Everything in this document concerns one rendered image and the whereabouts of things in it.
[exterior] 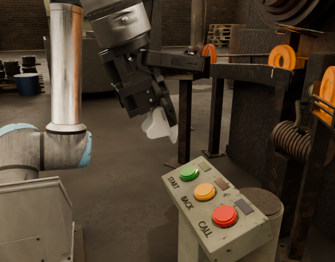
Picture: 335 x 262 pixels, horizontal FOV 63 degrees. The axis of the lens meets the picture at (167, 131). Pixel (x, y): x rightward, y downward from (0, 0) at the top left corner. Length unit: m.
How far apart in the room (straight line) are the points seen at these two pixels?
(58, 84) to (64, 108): 0.09
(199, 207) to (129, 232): 0.87
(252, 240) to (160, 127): 0.24
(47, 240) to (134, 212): 0.55
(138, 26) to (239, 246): 0.37
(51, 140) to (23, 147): 0.10
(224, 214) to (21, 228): 0.72
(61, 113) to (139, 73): 0.65
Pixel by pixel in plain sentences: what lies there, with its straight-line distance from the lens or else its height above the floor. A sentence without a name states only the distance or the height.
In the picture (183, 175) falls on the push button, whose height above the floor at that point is 0.61.
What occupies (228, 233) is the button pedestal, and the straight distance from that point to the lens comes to 0.47.
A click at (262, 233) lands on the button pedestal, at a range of 0.49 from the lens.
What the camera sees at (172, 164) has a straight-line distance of 1.89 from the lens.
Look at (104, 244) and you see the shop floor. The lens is 1.34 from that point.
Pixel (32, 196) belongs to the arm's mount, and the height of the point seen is 0.41.
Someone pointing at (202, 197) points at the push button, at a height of 0.60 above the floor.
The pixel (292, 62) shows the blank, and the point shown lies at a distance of 1.39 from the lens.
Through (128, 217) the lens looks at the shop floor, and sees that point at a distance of 1.45.
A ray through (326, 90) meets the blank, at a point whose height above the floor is 0.70.
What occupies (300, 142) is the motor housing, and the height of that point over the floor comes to 0.50.
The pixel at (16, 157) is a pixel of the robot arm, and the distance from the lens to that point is 1.09.
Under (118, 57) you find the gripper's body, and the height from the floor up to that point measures 0.85.
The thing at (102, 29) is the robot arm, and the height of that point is 0.90.
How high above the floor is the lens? 0.91
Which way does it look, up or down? 21 degrees down
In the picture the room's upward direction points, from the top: straight up
